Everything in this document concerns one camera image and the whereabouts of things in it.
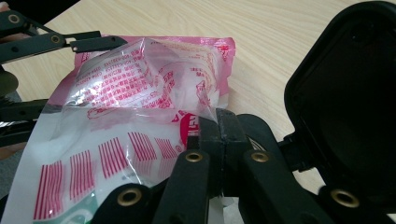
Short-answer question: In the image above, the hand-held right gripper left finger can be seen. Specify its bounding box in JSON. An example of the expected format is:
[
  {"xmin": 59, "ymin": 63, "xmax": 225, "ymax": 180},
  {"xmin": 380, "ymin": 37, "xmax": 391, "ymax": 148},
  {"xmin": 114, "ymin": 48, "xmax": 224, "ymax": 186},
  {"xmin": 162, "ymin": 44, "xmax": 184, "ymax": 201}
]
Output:
[{"xmin": 186, "ymin": 115, "xmax": 226, "ymax": 198}]

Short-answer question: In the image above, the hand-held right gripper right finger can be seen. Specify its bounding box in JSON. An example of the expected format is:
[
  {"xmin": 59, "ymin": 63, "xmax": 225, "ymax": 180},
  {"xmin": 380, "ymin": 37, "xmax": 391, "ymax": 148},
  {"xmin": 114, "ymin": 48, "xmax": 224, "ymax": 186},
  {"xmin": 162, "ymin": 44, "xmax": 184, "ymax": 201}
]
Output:
[{"xmin": 215, "ymin": 107, "xmax": 250, "ymax": 198}]

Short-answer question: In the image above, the pink printed plastic bag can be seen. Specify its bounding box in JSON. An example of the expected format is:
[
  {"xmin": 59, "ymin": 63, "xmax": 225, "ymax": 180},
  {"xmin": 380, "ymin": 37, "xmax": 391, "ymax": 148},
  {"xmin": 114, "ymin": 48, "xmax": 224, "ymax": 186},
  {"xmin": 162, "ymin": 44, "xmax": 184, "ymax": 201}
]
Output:
[{"xmin": 0, "ymin": 35, "xmax": 237, "ymax": 224}]

